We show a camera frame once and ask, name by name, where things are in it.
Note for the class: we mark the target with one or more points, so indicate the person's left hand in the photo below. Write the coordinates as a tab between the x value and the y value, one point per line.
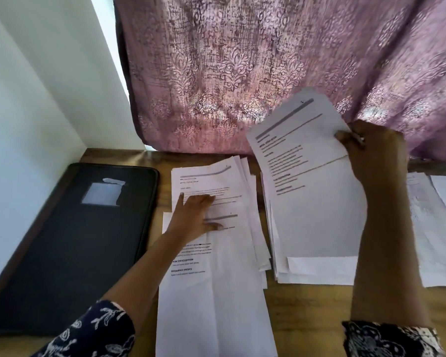
189	218

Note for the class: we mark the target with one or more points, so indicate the person's right hand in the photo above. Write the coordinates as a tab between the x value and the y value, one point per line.
379	156

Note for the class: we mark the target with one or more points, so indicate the grey-header text paper pile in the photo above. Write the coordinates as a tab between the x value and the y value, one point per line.
234	182

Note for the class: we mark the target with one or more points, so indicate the paper sheet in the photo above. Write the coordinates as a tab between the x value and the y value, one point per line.
305	189

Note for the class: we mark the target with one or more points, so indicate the stack of printed papers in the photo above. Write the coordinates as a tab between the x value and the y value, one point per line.
215	308

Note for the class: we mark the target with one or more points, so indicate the table-print paper pile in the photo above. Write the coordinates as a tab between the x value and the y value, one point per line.
438	249

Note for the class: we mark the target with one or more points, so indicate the dark-header text paper pile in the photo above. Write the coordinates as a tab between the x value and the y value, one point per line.
319	267

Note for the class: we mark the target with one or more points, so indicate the black folder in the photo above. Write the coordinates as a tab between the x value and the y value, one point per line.
67	249

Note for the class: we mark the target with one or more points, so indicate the person's right forearm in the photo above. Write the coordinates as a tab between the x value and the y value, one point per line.
390	256

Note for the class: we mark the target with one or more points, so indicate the person's left forearm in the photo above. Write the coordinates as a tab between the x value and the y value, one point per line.
145	275

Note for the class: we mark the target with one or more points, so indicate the pink patterned curtain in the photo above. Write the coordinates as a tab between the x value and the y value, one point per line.
282	70

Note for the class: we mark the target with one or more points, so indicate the white curtain lining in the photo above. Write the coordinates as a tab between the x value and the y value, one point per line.
67	63

